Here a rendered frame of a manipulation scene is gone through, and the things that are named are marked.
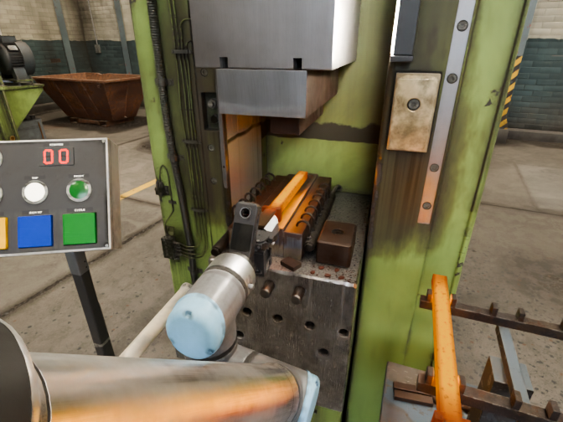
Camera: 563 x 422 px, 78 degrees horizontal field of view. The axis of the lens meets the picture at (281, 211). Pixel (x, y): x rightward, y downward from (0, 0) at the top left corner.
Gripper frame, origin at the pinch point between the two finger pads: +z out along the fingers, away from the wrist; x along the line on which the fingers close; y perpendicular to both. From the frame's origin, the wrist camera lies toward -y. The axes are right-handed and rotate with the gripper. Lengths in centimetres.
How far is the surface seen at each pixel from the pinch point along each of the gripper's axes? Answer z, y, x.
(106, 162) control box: -2.4, -9.8, -41.7
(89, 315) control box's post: -7, 40, -57
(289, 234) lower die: 2.9, 6.0, 4.2
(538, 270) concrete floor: 172, 107, 136
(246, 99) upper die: 3.4, -25.7, -5.8
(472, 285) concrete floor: 140, 107, 90
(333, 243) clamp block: 3.1, 6.8, 15.3
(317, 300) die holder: -3.4, 19.5, 13.1
